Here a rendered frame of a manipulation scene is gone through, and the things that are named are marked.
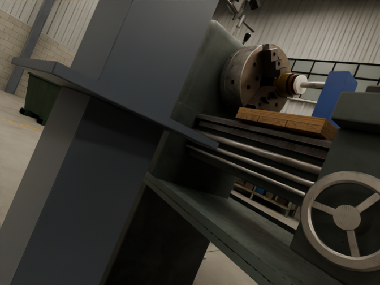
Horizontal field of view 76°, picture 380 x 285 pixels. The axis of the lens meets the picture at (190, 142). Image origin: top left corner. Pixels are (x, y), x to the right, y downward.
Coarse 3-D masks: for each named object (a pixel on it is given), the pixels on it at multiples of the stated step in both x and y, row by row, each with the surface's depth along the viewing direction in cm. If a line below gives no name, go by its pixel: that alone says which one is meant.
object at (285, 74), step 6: (288, 72) 95; (276, 78) 96; (282, 78) 92; (288, 78) 91; (294, 78) 88; (276, 84) 95; (282, 84) 91; (288, 84) 90; (282, 90) 93; (288, 90) 91; (294, 90) 90; (282, 96) 96
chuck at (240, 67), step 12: (252, 48) 97; (240, 60) 96; (252, 60) 95; (228, 72) 99; (240, 72) 94; (252, 72) 96; (228, 84) 99; (240, 84) 94; (252, 84) 97; (264, 84) 109; (228, 96) 101; (240, 96) 96; (252, 96) 99; (264, 108) 104; (276, 108) 108
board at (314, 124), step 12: (240, 108) 84; (252, 120) 78; (264, 120) 74; (276, 120) 71; (288, 120) 68; (300, 120) 65; (312, 120) 62; (324, 120) 60; (300, 132) 67; (312, 132) 62; (324, 132) 61
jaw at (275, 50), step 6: (264, 48) 97; (276, 48) 95; (264, 54) 96; (270, 54) 94; (276, 54) 95; (264, 60) 97; (270, 60) 95; (276, 60) 96; (264, 66) 98; (270, 66) 96; (276, 66) 94; (264, 72) 99; (270, 72) 97; (276, 72) 95; (282, 72) 94
